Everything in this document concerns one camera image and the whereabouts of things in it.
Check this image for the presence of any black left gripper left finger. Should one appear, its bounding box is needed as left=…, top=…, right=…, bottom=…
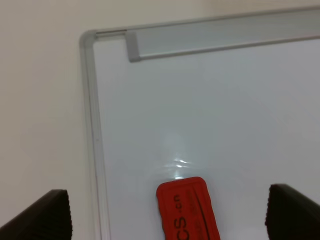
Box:
left=0, top=189, right=73, bottom=240

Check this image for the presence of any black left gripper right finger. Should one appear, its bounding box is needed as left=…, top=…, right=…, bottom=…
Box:
left=265, top=184, right=320, bottom=240

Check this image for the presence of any red whiteboard eraser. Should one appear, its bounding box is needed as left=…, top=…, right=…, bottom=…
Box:
left=156, top=176, right=220, bottom=240

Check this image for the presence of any white aluminium-framed whiteboard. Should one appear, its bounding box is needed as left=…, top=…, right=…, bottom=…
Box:
left=79, top=6, right=320, bottom=240

